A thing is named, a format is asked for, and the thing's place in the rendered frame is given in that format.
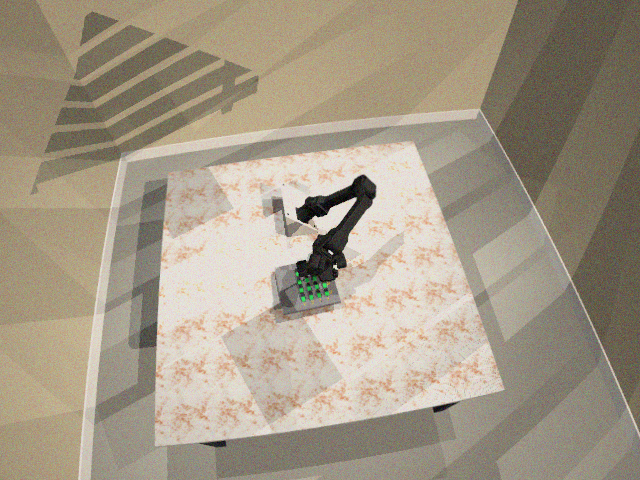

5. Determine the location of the grey switch panel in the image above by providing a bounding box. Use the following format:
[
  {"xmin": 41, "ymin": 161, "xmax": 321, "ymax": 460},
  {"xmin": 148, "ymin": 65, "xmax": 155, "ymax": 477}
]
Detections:
[{"xmin": 274, "ymin": 263, "xmax": 341, "ymax": 315}]

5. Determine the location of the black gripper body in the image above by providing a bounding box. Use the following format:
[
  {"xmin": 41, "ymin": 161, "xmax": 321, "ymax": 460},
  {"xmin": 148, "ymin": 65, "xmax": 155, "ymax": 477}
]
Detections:
[{"xmin": 296, "ymin": 252, "xmax": 347, "ymax": 277}]

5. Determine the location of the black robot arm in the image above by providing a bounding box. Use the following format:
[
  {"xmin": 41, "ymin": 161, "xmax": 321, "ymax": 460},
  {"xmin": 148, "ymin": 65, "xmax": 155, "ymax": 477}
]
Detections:
[{"xmin": 295, "ymin": 175, "xmax": 377, "ymax": 282}]

